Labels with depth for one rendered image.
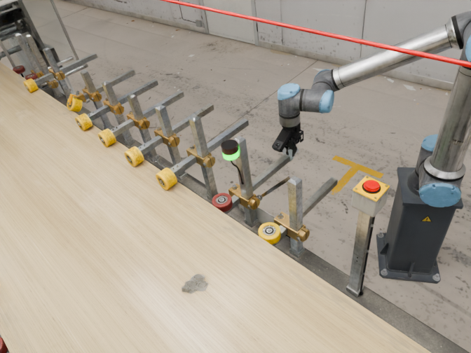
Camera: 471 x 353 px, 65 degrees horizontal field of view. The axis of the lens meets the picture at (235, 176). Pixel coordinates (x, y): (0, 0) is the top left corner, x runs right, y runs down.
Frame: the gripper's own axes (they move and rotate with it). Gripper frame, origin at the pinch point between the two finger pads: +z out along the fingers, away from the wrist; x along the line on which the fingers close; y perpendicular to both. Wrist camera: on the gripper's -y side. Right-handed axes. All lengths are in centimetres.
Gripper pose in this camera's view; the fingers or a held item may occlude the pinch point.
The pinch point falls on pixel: (288, 160)
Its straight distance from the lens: 173.3
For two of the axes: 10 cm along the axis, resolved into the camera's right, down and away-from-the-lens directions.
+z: 1.3, 7.3, 6.7
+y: 7.0, -5.5, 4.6
